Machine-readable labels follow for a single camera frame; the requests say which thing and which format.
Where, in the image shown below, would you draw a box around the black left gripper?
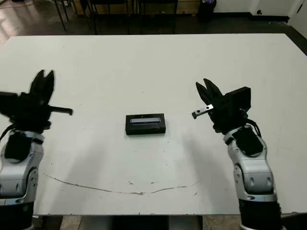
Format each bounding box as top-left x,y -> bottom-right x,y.
9,69 -> 73,134

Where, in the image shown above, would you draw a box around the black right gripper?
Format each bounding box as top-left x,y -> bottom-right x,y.
191,78 -> 248,135

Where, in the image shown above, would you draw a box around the black box lid purple stripe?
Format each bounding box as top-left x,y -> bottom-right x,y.
125,112 -> 166,136

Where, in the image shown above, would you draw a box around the black metal stand legs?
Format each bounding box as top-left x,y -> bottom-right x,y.
54,0 -> 78,32

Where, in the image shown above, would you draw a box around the black chair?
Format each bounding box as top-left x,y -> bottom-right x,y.
138,0 -> 179,35
88,0 -> 131,35

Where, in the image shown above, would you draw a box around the black trash bin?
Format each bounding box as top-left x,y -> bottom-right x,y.
198,0 -> 217,23

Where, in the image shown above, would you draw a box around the wooden cabinet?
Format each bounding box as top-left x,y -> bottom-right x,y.
71,0 -> 201,16

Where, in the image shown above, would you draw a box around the white door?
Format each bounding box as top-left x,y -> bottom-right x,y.
287,0 -> 307,26

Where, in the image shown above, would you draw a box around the dark robot lower body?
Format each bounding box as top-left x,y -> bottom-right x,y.
79,215 -> 203,230

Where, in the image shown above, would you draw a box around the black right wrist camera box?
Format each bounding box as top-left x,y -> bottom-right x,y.
225,87 -> 252,112

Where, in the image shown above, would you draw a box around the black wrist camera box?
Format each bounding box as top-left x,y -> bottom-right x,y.
0,92 -> 20,118
225,87 -> 252,112

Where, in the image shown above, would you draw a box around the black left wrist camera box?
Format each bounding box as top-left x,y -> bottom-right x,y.
0,92 -> 20,118

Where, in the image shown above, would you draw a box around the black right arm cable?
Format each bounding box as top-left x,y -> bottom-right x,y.
244,118 -> 261,138

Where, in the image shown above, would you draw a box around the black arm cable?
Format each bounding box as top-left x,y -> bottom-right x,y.
0,124 -> 13,141
244,118 -> 261,138

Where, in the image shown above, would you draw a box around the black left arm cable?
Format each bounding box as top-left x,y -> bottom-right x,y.
0,124 -> 13,141

